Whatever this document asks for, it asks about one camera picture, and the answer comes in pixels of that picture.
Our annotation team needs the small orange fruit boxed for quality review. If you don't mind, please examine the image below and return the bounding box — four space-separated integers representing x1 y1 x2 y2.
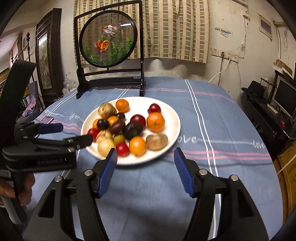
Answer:
92 118 99 130

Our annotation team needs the pale yellow small fruit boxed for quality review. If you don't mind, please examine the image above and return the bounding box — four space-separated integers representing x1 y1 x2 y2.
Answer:
97 138 115 157

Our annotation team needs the dark purple plum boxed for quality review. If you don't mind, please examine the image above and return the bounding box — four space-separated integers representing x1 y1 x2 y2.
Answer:
96 119 110 131
115 113 125 121

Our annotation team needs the small yellow-green fruit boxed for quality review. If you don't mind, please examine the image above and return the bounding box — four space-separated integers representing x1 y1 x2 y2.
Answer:
113 134 125 145

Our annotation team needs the orange persimmon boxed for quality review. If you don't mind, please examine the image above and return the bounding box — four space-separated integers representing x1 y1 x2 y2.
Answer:
128 136 147 157
107 115 119 127

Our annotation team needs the large tan round fruit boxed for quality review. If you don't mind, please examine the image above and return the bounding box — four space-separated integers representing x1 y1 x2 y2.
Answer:
98 102 117 119

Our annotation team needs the small red tomato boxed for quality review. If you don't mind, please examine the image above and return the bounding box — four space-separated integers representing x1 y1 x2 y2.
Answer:
116 143 130 157

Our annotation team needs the large dark mangosteen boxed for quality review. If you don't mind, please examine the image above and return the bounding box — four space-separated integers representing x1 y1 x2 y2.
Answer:
123 122 144 141

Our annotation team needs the large red plum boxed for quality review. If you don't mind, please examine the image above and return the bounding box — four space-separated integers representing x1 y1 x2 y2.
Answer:
130 114 146 128

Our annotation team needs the dark red plum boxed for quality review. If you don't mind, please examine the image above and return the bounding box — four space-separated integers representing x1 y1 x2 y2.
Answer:
147 103 162 114

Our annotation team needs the large orange mandarin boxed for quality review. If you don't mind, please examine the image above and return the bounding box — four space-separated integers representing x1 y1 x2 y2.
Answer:
115 99 130 113

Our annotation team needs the tan brown round fruit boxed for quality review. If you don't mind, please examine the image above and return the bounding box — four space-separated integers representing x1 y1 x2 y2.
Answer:
145 133 168 151

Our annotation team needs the person's left hand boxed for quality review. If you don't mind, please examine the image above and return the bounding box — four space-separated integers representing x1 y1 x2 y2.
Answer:
0 173 35 206

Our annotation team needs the purple smartphone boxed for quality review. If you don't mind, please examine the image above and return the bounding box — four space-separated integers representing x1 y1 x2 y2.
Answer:
39 116 54 125

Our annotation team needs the white oval plate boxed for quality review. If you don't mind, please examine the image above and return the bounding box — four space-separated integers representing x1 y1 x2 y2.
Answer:
81 97 181 166

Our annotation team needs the blue striped tablecloth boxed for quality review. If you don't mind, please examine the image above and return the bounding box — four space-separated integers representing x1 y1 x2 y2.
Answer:
25 76 284 241

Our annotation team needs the round goldfish screen ornament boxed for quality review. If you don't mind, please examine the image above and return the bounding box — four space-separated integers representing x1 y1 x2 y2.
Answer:
74 1 146 99

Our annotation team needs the striped beige curtain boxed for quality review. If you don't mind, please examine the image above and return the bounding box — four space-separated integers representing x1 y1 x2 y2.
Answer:
73 0 210 66

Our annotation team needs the black hat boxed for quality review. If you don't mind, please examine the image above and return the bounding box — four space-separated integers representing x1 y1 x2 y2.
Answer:
241 81 267 102

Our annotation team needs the computer monitor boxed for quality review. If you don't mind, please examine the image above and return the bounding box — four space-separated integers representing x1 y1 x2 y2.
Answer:
273 77 296 120

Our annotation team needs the wall power strip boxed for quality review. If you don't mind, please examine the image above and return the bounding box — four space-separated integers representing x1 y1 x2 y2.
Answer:
210 47 239 63

